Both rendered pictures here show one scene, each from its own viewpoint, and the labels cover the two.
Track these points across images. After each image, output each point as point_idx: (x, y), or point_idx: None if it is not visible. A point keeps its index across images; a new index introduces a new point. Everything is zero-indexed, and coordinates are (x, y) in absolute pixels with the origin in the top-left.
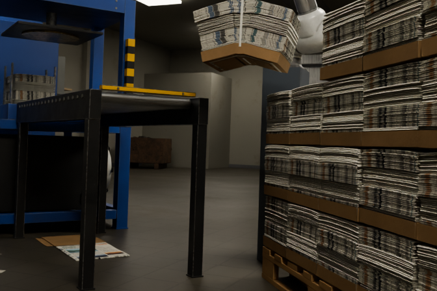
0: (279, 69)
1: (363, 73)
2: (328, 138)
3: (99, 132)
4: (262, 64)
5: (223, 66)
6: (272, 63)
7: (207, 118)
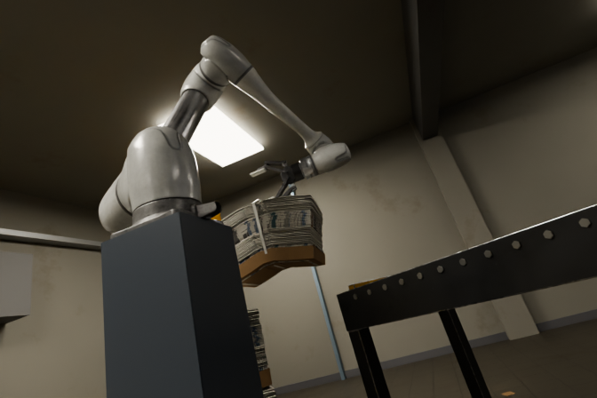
0: (244, 284)
1: None
2: None
3: (439, 314)
4: (263, 275)
5: (306, 264)
6: (258, 285)
7: (345, 322)
